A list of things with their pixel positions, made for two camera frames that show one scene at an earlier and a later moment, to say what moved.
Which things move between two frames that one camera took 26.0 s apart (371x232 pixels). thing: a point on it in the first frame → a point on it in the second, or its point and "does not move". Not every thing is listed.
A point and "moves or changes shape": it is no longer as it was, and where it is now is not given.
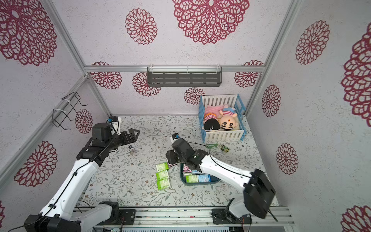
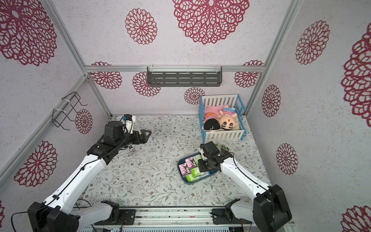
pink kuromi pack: (174, 166) moves or changes shape
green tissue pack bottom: (163, 181) → (190, 178)
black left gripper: (133, 137) → (144, 138)
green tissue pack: (162, 166) moves or changes shape
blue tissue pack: (204, 178) moves or changes shape
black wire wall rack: (68, 103) does not move
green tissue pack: (162, 175) → (195, 172)
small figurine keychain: (224, 148) does not move
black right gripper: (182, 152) → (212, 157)
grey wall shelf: (183, 76) does not move
